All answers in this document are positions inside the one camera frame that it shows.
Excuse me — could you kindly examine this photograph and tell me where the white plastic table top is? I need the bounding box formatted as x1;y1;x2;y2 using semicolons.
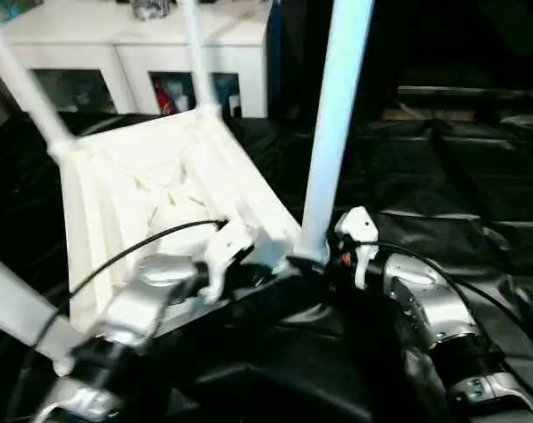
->
48;108;303;341

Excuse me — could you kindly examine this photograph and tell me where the black mat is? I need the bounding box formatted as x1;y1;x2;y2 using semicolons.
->
0;109;533;423

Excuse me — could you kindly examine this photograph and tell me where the red bottle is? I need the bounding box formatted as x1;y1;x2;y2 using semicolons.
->
155;78;175;112

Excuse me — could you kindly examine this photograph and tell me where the dark metal bar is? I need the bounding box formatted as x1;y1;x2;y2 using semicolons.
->
396;85;533;101

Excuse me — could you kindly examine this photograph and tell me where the white sideboard cabinet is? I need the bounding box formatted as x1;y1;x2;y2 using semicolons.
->
0;0;270;119

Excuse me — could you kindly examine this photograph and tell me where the dark ornament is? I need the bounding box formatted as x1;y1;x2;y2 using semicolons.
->
135;0;180;19

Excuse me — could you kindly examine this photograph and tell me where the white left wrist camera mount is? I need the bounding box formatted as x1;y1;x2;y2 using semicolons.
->
196;219;259;306

